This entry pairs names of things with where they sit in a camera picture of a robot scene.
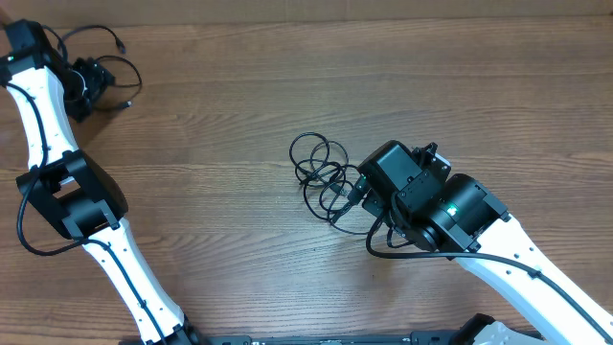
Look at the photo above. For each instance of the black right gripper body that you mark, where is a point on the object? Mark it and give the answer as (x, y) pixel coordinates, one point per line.
(385, 213)

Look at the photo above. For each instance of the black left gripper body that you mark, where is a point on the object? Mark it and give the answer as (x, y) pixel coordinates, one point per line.
(83, 83)

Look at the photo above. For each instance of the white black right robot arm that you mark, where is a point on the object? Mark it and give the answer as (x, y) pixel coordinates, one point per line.
(454, 216)

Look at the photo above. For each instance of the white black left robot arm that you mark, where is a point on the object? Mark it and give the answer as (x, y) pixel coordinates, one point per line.
(68, 200)

